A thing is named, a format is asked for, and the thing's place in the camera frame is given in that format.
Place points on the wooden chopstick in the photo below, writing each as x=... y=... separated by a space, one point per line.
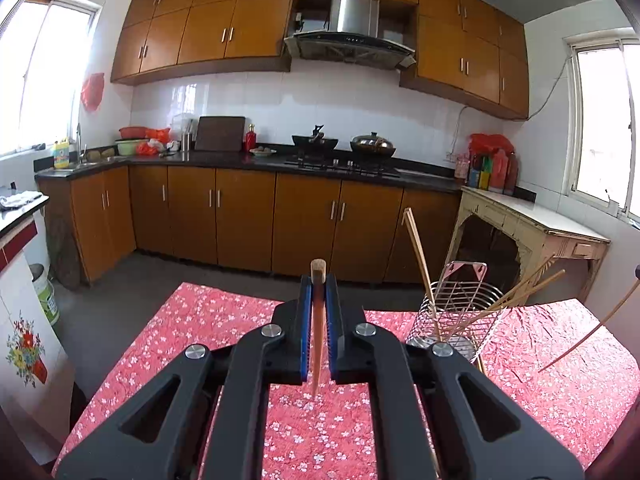
x=602 y=323
x=410 y=223
x=318 y=278
x=515 y=297

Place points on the red plastic bag on table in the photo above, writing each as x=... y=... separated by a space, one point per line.
x=488 y=144

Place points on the wire metal utensil holder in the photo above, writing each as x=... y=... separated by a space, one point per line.
x=451 y=311

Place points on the right window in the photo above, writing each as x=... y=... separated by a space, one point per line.
x=604 y=109

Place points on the gas stove top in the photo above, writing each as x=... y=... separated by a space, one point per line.
x=343 y=166

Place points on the red bag on wall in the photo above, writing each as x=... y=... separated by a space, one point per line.
x=91 y=94

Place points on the red basin on counter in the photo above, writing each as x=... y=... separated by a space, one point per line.
x=132 y=133

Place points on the red bottle on counter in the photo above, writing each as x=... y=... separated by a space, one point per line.
x=250 y=139

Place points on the cream wooden side table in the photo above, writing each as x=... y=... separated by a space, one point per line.
x=538 y=232

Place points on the window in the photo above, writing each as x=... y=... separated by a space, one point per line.
x=604 y=109
x=44 y=56

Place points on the dark wooden cutting board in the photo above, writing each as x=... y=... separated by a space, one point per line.
x=219 y=134

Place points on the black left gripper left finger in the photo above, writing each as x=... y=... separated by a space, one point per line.
x=202 y=399

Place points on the upper wooden wall cabinets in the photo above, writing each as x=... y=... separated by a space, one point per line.
x=464 y=51

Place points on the steel range hood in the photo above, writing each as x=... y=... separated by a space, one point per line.
x=374 y=33

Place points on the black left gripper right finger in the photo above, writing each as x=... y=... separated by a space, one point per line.
x=434 y=414

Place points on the green white bucket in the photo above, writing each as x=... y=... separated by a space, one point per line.
x=45 y=291

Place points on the left window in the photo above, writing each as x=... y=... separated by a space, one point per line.
x=44 y=56

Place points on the yellow detergent bottle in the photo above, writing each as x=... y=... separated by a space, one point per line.
x=61 y=154

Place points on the green bowl on counter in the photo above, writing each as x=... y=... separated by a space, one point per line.
x=128 y=147

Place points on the lower wooden kitchen cabinets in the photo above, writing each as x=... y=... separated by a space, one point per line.
x=241 y=219

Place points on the lidded dark cooking pot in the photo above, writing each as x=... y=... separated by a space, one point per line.
x=372 y=148

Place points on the bottles on side table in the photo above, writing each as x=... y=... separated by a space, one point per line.
x=495 y=172

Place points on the black wok on stove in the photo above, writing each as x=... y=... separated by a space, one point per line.
x=317 y=144

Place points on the white floral appliance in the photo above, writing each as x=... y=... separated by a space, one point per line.
x=37 y=377

